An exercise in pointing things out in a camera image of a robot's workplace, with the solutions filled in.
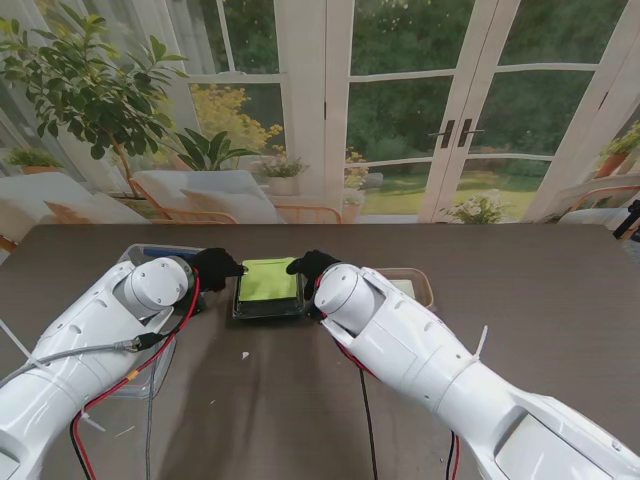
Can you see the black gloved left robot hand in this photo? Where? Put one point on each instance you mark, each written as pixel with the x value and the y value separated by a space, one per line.
pixel 215 265

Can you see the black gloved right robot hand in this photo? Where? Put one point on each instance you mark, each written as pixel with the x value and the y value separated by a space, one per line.
pixel 315 265

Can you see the clear lid with green paper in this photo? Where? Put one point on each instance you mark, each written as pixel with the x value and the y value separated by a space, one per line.
pixel 265 285

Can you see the clear container with blue clips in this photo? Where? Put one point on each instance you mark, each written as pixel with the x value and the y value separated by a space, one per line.
pixel 150 250

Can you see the black plastic ridged tray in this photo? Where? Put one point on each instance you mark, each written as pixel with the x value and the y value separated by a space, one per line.
pixel 270 315

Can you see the clear lid with white label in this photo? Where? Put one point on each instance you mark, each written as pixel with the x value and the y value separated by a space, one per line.
pixel 407 280

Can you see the clear lid with blue label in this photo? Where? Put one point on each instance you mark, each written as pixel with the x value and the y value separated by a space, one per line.
pixel 160 370

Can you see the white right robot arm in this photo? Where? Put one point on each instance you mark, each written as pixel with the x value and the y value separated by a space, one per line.
pixel 450 370

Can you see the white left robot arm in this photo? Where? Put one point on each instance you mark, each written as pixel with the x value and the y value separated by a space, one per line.
pixel 85 345

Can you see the tan kraft paper bowl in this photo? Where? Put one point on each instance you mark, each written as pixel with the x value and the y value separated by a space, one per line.
pixel 427 297

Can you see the printed garden door backdrop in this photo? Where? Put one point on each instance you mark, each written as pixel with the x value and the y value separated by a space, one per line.
pixel 300 125

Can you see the white zip tie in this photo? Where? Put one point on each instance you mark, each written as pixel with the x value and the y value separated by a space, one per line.
pixel 478 347
pixel 92 421
pixel 15 342

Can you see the black tripod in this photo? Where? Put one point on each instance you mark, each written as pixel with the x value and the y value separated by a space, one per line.
pixel 631 217

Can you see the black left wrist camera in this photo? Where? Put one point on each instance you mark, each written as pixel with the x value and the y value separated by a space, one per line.
pixel 199 302

